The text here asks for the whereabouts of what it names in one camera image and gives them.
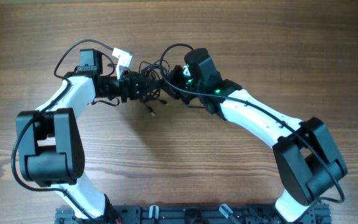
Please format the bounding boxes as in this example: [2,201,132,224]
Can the black multi-plug cable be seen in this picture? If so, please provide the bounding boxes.
[137,58,171,118]

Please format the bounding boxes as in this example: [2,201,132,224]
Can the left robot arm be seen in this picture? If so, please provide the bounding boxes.
[11,49,160,223]

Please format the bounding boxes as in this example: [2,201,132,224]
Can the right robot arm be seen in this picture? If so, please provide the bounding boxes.
[158,48,347,223]

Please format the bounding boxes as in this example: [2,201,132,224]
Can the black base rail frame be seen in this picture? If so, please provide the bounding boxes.
[54,204,332,224]

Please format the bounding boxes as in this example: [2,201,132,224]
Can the left camera black cable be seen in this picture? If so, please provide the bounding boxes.
[10,39,117,224]

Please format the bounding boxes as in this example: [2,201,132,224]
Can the camera black cable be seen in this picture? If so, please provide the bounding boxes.
[10,39,117,224]
[158,43,345,224]

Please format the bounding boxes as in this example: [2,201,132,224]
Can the right camera black cable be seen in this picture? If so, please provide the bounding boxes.
[158,43,345,224]

